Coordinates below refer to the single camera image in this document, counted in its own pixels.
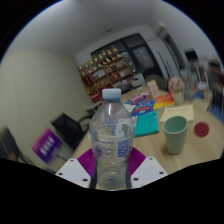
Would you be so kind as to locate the pink flower bouquet in pot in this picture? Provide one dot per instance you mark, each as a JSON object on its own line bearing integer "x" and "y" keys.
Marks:
{"x": 176, "y": 86}

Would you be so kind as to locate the dark framed window door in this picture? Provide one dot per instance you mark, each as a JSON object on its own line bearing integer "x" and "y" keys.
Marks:
{"x": 140, "y": 55}

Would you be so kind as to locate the orange rainbow book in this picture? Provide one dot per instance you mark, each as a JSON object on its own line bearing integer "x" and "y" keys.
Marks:
{"x": 163, "y": 100}

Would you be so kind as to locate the pink patterned box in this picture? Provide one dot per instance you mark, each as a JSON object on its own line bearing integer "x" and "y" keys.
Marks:
{"x": 138, "y": 98}

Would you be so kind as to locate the blue printed book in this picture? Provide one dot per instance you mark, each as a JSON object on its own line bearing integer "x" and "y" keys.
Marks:
{"x": 144, "y": 107}

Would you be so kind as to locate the flat round red coaster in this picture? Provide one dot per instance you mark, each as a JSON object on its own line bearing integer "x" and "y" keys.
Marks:
{"x": 201, "y": 129}

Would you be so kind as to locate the black office chair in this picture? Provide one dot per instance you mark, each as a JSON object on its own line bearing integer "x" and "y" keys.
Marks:
{"x": 68, "y": 128}

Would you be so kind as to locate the clear plastic water bottle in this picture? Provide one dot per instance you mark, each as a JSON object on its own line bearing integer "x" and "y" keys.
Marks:
{"x": 111, "y": 140}

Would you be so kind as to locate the teal notebook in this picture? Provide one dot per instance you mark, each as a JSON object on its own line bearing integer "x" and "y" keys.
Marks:
{"x": 146, "y": 124}

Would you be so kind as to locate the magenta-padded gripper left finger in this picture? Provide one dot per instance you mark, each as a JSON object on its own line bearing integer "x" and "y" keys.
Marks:
{"x": 73, "y": 171}

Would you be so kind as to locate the purple sign board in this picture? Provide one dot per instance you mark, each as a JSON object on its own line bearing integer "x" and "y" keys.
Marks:
{"x": 46, "y": 145}

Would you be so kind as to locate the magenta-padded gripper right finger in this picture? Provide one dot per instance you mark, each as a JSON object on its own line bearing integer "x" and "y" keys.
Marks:
{"x": 148, "y": 171}

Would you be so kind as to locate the pale green cup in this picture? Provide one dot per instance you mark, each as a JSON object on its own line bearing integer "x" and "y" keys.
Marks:
{"x": 175, "y": 136}

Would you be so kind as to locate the red shelf unit with trophies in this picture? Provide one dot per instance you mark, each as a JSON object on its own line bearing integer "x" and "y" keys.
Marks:
{"x": 103, "y": 75}

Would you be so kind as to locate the small orange standing card box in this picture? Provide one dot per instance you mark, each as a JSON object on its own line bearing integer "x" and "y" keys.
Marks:
{"x": 153, "y": 89}

